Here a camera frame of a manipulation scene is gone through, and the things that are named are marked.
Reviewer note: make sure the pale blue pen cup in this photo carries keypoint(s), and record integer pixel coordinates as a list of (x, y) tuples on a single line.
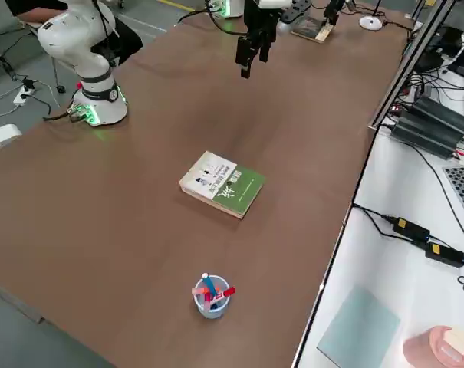
[(212, 312)]

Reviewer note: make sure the dotted calibration board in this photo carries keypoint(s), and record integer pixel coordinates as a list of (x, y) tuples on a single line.
[(463, 188)]

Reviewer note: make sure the green and white book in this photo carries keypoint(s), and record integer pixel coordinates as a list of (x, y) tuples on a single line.
[(224, 184)]

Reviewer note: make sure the white desk lamp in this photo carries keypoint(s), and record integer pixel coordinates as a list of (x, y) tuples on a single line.
[(370, 23)]

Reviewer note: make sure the white power strip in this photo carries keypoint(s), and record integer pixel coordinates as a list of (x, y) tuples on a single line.
[(24, 96)]

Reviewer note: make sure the pink plastic container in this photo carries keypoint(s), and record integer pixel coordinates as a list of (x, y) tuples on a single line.
[(423, 350)]

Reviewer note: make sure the red marker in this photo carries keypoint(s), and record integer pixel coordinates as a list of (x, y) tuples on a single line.
[(228, 292)]

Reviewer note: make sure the pink pen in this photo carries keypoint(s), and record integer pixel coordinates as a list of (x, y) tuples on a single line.
[(199, 292)]

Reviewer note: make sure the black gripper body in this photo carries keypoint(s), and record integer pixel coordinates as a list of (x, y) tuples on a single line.
[(337, 5), (260, 21)]

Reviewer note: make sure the blue pen white cap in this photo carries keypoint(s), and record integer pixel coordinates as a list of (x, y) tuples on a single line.
[(209, 283)]

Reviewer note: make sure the black power supply unit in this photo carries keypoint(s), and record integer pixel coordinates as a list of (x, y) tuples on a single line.
[(446, 113), (427, 136)]

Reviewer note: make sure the teal flat sheet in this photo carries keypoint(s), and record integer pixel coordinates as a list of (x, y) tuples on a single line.
[(358, 329)]

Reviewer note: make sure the aluminium frame post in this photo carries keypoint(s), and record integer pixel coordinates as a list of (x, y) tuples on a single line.
[(400, 73)]

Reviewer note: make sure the white box yellow label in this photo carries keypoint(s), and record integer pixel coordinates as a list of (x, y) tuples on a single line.
[(1, 140)]

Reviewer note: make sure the black power adapter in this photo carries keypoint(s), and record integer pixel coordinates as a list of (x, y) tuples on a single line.
[(412, 230), (444, 253)]

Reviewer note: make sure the black flat box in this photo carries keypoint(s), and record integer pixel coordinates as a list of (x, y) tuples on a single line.
[(438, 50)]

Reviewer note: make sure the dark book with hand print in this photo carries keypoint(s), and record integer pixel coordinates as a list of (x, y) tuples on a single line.
[(306, 27)]

